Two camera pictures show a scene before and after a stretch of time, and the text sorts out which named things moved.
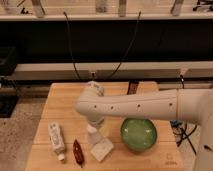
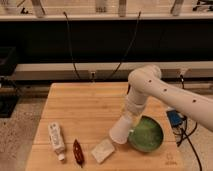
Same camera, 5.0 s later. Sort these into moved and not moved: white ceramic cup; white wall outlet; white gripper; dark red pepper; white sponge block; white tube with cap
Moved: white ceramic cup; white gripper
Not moved: white wall outlet; dark red pepper; white sponge block; white tube with cap
